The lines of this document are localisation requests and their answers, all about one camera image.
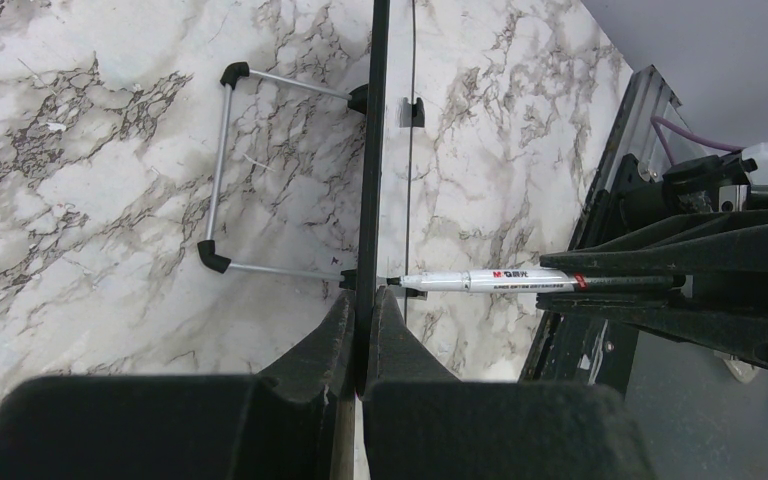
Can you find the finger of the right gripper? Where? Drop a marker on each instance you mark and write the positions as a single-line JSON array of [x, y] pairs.
[[684, 244], [741, 331]]

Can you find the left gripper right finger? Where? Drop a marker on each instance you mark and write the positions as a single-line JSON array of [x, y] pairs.
[[422, 422]]

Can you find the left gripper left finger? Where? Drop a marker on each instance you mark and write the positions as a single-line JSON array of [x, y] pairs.
[[291, 420]]

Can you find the black white marker pen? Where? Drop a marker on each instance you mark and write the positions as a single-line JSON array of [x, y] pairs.
[[532, 280]]

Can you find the black framed whiteboard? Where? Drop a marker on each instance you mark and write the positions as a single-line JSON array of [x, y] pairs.
[[385, 199]]

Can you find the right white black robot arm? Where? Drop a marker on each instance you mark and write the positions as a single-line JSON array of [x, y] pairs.
[[707, 185]]

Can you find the silver black whiteboard stand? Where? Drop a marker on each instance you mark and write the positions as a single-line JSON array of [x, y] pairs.
[[286, 178]]

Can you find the black aluminium base frame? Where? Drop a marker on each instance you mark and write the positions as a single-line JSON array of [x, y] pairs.
[[703, 414]]

